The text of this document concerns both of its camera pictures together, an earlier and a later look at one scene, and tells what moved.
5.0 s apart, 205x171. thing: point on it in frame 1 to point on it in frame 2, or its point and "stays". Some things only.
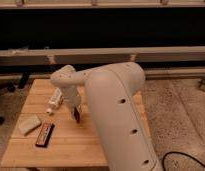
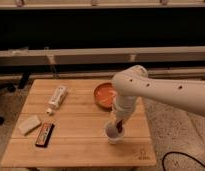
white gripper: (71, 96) to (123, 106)
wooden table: (47, 135) stays
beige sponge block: (28, 122) stays
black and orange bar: (45, 134) stays
